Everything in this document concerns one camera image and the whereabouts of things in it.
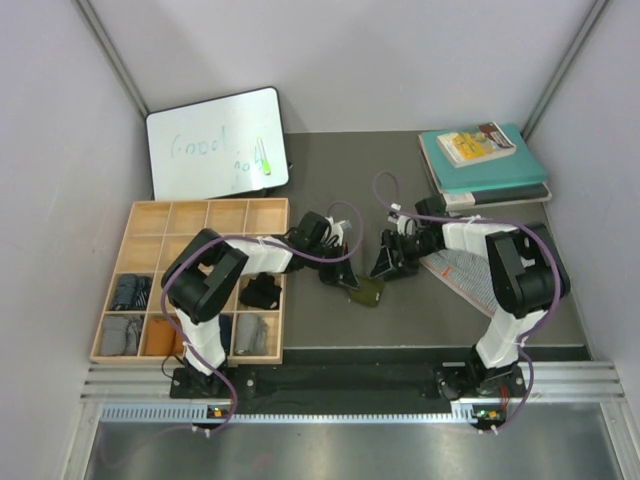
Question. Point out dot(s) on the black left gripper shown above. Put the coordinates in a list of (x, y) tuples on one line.
[(340, 274)]

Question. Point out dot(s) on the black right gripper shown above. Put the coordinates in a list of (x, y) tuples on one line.
[(389, 266)]

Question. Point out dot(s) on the green sports bra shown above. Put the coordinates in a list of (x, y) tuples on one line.
[(369, 292)]

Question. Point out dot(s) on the grey striped boxer shorts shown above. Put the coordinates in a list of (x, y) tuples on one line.
[(467, 275)]

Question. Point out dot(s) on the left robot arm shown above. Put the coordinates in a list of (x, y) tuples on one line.
[(202, 278)]

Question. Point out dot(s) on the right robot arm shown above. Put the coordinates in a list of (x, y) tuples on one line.
[(526, 278)]

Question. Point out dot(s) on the black rolled garment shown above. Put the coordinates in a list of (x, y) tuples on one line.
[(261, 292)]

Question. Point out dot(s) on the green whiteboard marker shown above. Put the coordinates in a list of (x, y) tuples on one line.
[(266, 169)]

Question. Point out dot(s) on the grey rolled garment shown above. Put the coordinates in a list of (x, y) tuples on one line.
[(251, 335)]

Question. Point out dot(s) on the navy rolled garment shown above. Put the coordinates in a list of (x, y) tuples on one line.
[(225, 324)]

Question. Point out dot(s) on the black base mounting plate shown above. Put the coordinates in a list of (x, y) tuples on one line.
[(341, 381)]

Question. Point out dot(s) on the white whiteboard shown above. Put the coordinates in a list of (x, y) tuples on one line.
[(208, 149)]

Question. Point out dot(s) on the yellow paperback book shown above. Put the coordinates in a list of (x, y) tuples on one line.
[(477, 144)]

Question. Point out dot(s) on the orange rolled garment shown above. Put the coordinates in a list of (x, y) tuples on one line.
[(161, 338)]

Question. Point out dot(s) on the dark blue rolled socks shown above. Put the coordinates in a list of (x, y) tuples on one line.
[(132, 293)]

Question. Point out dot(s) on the wooden compartment tray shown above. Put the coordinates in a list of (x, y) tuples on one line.
[(157, 232)]

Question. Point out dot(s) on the grey rolled socks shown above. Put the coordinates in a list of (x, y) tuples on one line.
[(120, 335)]

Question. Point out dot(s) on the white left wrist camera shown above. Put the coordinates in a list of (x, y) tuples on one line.
[(337, 230)]

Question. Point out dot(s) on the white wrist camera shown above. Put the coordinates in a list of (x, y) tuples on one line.
[(337, 230), (394, 214)]

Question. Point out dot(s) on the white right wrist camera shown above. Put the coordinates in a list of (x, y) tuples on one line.
[(394, 214)]

